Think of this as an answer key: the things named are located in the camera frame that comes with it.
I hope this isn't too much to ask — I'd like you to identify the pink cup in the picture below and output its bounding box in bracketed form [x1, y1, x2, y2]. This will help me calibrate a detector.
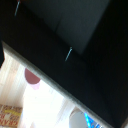
[23, 67, 42, 91]

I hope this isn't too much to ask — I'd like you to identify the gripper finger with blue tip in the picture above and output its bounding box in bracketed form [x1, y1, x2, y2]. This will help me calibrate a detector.
[68, 109, 102, 128]

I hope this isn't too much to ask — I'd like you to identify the red yellow snack box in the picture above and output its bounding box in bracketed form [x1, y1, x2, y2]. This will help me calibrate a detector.
[0, 104, 23, 128]

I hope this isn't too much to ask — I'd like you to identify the dark wooden drawer cabinet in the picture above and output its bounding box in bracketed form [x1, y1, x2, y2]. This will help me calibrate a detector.
[0, 0, 128, 128]

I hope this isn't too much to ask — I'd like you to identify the metal drawer handle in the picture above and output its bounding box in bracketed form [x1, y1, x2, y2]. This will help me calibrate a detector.
[64, 46, 74, 63]

